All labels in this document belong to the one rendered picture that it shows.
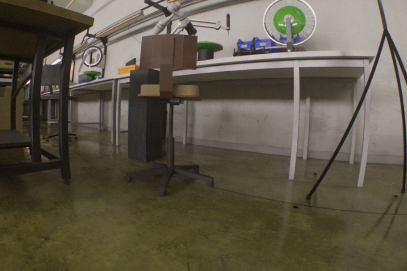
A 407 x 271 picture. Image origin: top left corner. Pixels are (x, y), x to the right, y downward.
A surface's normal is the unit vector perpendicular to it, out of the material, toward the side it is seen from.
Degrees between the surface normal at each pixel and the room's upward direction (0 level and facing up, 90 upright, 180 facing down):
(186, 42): 90
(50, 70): 96
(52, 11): 90
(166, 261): 0
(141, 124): 90
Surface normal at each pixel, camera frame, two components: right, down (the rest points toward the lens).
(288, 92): -0.56, 0.00
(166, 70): 0.00, 0.18
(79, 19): 0.87, 0.04
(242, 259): 0.04, -1.00
